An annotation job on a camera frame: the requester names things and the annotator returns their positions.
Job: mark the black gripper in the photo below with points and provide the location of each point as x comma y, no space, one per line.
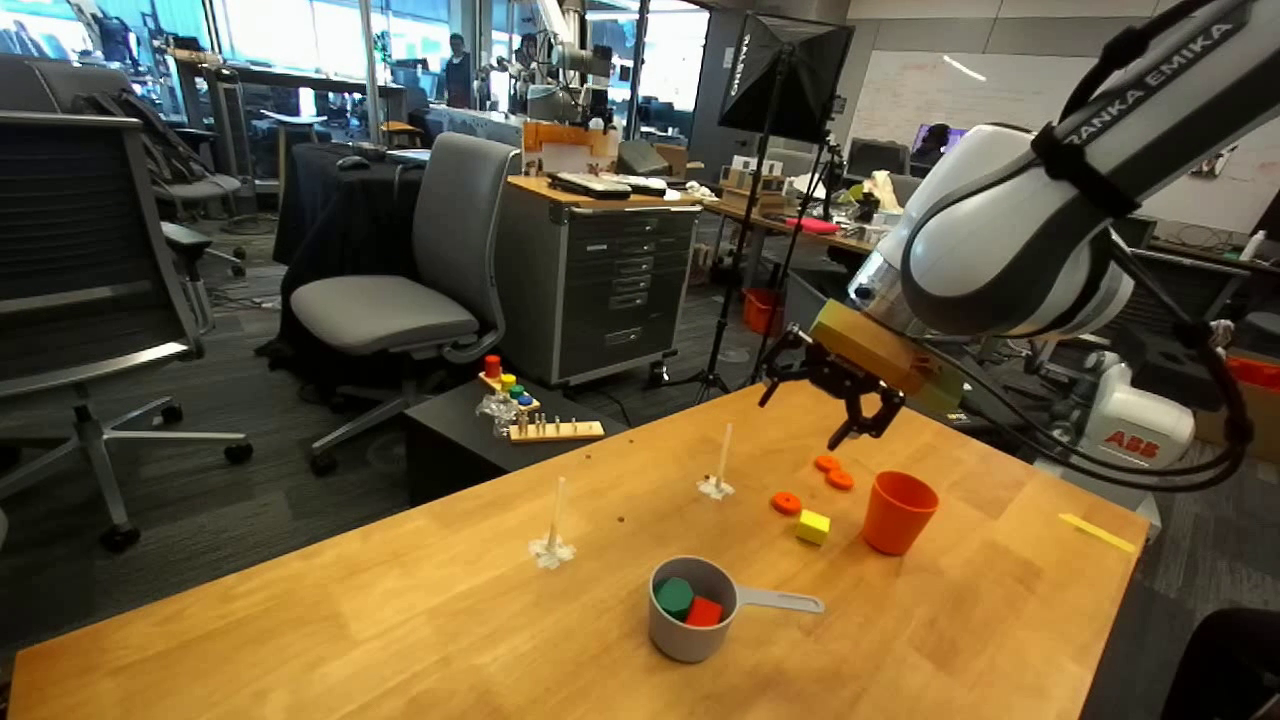
869,406

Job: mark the black softbox light stand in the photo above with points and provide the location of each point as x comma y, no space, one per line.
783,80

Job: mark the orange disc pair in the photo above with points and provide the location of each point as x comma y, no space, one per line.
833,472

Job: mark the red cube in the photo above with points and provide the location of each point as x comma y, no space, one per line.
705,612

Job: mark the grey drawer cabinet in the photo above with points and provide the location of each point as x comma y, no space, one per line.
590,287

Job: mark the wooden desk in background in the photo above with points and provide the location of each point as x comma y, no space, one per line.
807,231

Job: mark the yellow cube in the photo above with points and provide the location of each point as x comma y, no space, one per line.
814,524

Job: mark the white ABB robot base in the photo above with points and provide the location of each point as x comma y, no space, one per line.
1129,430

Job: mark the orange plastic cup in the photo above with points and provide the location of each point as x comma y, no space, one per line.
899,512

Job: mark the black mesh office chair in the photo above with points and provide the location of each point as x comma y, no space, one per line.
88,295

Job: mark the grey measuring cup pot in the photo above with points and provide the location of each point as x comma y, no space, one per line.
692,644

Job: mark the wrist camera wooden mount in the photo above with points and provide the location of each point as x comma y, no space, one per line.
891,356

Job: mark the grey office chair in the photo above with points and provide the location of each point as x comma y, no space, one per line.
447,312

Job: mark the green cube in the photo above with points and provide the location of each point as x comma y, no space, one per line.
673,596

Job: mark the orange disc near cubes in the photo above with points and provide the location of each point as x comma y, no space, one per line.
786,500

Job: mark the colourful toy blocks set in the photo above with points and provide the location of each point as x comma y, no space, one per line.
518,409

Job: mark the clear stand with rod left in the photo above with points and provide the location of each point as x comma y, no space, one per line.
553,551

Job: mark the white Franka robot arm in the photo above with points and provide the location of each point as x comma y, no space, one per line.
1006,231

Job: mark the yellow tape strip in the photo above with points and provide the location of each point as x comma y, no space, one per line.
1096,533

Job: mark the low black side table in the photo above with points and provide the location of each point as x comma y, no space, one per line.
452,447

